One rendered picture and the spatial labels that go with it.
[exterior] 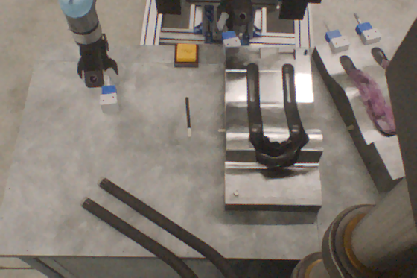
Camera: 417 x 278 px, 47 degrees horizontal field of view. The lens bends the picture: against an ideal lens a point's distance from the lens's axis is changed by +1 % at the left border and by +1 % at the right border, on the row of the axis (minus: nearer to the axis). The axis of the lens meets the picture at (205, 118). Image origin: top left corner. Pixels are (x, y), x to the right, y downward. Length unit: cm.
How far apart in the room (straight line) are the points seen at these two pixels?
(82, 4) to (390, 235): 86
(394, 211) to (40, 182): 115
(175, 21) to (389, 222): 208
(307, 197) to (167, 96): 54
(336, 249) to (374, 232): 9
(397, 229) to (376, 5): 255
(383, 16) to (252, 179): 179
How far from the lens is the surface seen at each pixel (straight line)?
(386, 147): 139
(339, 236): 58
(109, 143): 145
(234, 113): 136
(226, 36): 159
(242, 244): 133
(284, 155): 135
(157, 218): 126
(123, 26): 274
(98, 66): 125
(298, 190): 133
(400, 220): 45
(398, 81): 33
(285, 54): 154
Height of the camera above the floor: 209
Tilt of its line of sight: 62 degrees down
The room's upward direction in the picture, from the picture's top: straight up
